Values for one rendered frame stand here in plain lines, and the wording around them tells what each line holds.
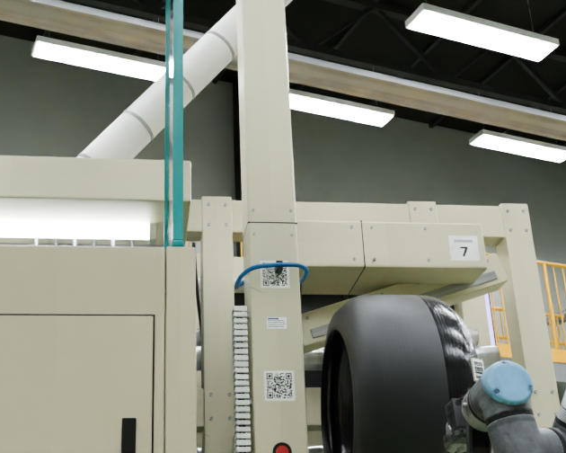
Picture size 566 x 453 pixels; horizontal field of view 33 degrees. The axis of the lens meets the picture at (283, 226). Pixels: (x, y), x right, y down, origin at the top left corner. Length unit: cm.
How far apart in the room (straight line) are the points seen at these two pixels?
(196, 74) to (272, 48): 36
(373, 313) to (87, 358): 94
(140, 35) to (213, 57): 406
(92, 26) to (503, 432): 563
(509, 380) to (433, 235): 111
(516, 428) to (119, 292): 75
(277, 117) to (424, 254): 61
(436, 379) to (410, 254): 69
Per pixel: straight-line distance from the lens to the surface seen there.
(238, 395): 232
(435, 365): 221
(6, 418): 152
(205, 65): 303
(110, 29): 704
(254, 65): 270
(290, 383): 234
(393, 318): 227
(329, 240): 277
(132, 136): 288
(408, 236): 283
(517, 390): 181
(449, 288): 295
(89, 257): 159
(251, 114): 261
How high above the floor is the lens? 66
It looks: 24 degrees up
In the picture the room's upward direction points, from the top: 3 degrees counter-clockwise
